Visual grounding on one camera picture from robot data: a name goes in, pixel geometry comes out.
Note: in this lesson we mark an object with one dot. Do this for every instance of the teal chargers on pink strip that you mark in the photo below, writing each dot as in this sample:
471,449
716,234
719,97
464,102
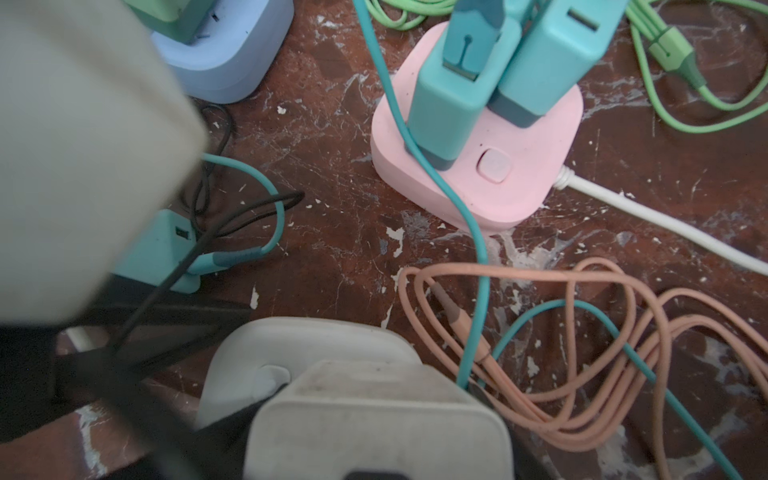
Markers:
515,58

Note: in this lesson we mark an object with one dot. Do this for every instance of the teal charger plug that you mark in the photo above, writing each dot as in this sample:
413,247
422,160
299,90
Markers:
158,251

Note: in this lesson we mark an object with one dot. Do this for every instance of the blue power strip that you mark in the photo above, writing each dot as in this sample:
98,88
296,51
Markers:
232,50

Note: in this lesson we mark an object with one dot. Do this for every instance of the white charger plug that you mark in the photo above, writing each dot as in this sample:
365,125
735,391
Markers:
367,420

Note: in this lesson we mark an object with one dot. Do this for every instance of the white power strip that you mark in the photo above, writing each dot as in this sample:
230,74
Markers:
258,358

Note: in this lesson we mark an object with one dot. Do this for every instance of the green charger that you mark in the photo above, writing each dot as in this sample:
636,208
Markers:
178,20

